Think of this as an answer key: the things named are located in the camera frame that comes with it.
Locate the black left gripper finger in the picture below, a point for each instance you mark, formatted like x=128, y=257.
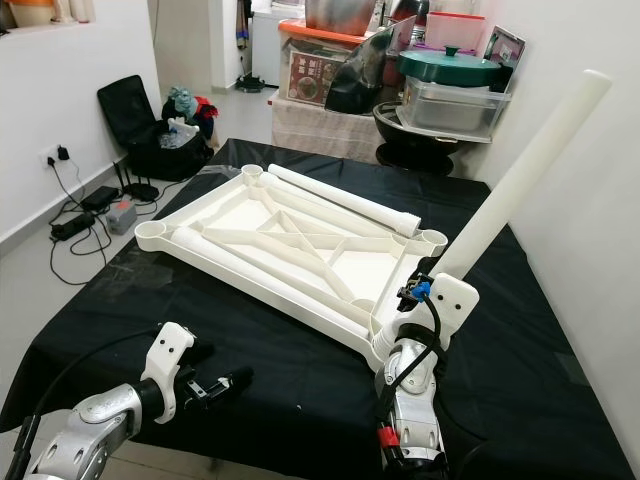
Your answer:
x=235, y=377

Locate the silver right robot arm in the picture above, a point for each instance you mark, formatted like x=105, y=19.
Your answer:
x=410, y=400

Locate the black tablecloth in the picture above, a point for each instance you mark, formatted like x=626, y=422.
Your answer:
x=300, y=400

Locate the black wok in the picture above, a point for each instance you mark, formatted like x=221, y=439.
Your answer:
x=420, y=145

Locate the white plastic table top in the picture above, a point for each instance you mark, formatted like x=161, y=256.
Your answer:
x=260, y=212

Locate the grey electronic box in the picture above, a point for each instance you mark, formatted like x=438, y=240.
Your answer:
x=122, y=217

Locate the beige cloth covered bench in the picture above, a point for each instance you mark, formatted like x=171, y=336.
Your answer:
x=320, y=128

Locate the black power adapter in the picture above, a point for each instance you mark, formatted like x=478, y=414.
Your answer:
x=72, y=226
x=98, y=197

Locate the glossy black bag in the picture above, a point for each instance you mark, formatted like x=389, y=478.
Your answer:
x=360, y=78

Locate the green pot with lid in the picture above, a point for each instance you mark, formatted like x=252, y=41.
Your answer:
x=450, y=66

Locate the orange lidded storage box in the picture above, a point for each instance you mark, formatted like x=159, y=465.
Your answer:
x=310, y=75

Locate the white crumpled plastic bag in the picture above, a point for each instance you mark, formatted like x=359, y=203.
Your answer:
x=180, y=135

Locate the framed picture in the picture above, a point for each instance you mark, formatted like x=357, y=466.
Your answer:
x=503, y=45

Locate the black floor stand base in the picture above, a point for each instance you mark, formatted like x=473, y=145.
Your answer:
x=250, y=84

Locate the red lidded plastic container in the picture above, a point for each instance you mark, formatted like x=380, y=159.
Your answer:
x=455, y=30

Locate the red cloth item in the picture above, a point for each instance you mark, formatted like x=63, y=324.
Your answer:
x=207, y=110

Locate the white cabinet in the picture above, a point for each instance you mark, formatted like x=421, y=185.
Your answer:
x=270, y=50

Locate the large steel pot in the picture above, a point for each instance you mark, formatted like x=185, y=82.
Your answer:
x=340, y=14

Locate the black folding chair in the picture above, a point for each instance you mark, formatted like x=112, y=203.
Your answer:
x=122, y=108

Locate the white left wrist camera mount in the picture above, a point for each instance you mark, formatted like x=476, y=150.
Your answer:
x=165, y=365

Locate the black wall charger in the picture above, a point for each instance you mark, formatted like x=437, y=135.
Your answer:
x=63, y=153

